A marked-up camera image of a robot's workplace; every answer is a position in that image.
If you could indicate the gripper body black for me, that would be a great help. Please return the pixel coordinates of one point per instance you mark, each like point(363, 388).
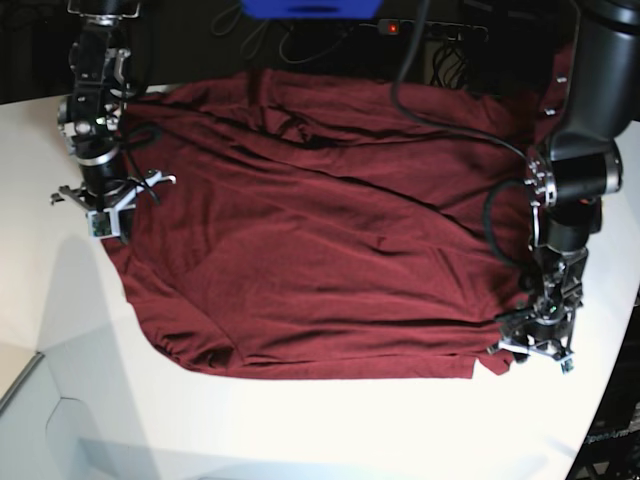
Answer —
point(533, 325)
point(99, 153)

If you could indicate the dark red t-shirt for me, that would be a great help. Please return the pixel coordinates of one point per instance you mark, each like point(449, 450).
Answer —
point(313, 232)

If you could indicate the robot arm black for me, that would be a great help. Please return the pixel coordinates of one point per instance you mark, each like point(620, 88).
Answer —
point(88, 118)
point(568, 173)

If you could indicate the blue box at top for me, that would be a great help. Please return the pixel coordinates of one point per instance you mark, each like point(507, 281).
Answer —
point(311, 9)

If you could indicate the black power strip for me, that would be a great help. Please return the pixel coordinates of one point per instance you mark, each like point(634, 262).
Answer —
point(444, 31)

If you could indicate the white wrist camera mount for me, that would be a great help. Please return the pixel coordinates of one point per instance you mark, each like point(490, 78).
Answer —
point(567, 365)
point(104, 224)

